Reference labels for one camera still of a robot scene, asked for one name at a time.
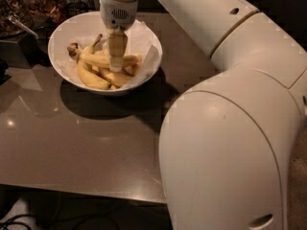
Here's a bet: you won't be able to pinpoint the glass bowl of nuts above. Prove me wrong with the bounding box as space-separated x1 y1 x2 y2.
0 0 33 38

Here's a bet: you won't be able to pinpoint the green-stemmed back banana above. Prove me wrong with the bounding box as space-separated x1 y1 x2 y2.
103 46 142 78

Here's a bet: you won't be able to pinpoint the yellow banana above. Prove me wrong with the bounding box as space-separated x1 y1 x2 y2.
67 43 142 68
78 34 110 90
99 68 131 87

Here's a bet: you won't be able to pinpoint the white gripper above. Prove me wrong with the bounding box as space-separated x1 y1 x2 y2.
100 0 138 72

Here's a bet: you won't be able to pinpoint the glass jar of snacks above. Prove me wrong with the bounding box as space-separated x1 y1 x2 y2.
26 0 67 25

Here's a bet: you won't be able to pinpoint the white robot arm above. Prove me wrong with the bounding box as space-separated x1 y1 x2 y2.
100 0 306 230

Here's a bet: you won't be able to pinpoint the white ceramic bowl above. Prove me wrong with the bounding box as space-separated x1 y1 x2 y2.
47 11 163 97

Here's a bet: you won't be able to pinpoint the black floor cables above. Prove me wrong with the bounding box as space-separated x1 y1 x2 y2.
0 213 36 230

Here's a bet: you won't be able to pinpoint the metal serving spoon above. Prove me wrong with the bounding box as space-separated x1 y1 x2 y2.
8 15 39 39

